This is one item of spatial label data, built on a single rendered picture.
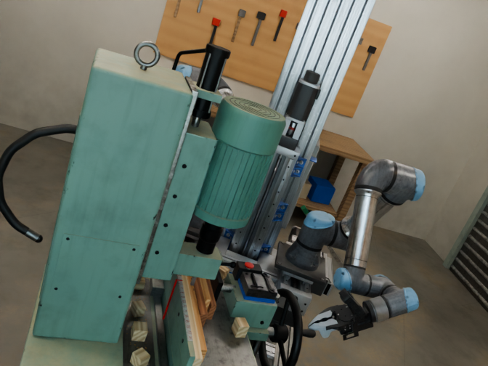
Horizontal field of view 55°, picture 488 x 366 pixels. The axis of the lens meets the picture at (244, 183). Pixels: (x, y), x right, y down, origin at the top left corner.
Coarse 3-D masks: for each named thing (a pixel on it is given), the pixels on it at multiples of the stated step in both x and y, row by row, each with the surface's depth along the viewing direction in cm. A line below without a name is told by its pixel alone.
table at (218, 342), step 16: (224, 304) 144; (208, 320) 134; (224, 320) 137; (176, 336) 126; (208, 336) 128; (224, 336) 131; (256, 336) 142; (176, 352) 122; (208, 352) 123; (224, 352) 125; (240, 352) 127
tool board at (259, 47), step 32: (192, 0) 407; (224, 0) 410; (256, 0) 412; (288, 0) 415; (160, 32) 415; (192, 32) 417; (224, 32) 420; (256, 32) 421; (288, 32) 426; (384, 32) 435; (192, 64) 428; (256, 64) 434; (352, 64) 444; (352, 96) 456
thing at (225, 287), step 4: (216, 276) 139; (220, 276) 140; (212, 280) 142; (216, 280) 138; (220, 280) 137; (212, 284) 141; (216, 284) 138; (220, 284) 136; (224, 284) 142; (228, 284) 143; (212, 288) 140; (216, 288) 137; (220, 288) 137; (224, 288) 142; (228, 288) 142; (216, 292) 137; (228, 292) 143; (216, 296) 138; (216, 300) 139
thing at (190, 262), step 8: (184, 248) 132; (192, 248) 134; (216, 248) 138; (184, 256) 130; (192, 256) 130; (200, 256) 131; (208, 256) 133; (216, 256) 134; (176, 264) 130; (184, 264) 131; (192, 264) 132; (200, 264) 132; (208, 264) 133; (216, 264) 133; (176, 272) 132; (184, 272) 132; (192, 272) 133; (200, 272) 133; (208, 272) 134; (216, 272) 135
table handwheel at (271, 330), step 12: (288, 300) 150; (300, 312) 146; (276, 324) 154; (300, 324) 143; (276, 336) 152; (300, 336) 142; (264, 348) 163; (300, 348) 142; (264, 360) 159; (288, 360) 142
